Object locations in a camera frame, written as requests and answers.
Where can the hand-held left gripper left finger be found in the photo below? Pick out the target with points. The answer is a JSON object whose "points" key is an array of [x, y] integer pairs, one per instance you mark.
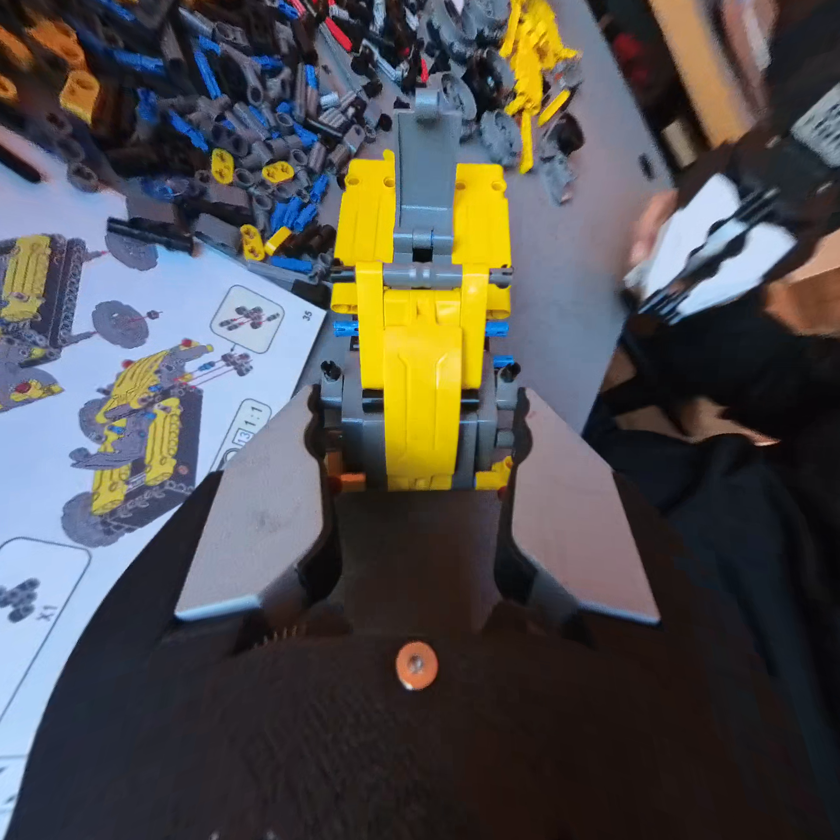
{"points": [[262, 512]]}

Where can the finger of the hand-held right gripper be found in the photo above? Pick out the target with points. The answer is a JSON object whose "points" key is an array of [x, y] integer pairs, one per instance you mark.
{"points": [[728, 275], [689, 220]]}

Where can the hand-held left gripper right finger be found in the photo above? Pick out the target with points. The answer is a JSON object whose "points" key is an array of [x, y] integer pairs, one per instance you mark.
{"points": [[571, 525]]}

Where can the yellow grey toy vehicle model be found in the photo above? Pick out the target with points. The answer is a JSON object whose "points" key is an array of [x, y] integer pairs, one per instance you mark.
{"points": [[420, 394]]}

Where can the grey angled block piece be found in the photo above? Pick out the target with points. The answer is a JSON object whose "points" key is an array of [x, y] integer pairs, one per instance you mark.
{"points": [[558, 177]]}

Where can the person's black clothed body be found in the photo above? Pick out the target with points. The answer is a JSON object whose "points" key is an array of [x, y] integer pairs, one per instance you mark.
{"points": [[722, 525]]}

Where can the yellow beam assembly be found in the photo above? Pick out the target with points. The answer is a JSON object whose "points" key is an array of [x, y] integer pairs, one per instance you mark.
{"points": [[531, 59]]}

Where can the open instruction booklet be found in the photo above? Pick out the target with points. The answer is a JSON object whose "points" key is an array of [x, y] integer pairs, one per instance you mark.
{"points": [[164, 275]]}

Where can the cluster of grey toy wheels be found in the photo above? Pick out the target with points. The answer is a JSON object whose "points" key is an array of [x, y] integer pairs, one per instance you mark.
{"points": [[459, 95]]}

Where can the pile of small building parts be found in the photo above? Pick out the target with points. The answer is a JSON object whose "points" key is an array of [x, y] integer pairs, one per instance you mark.
{"points": [[262, 131]]}

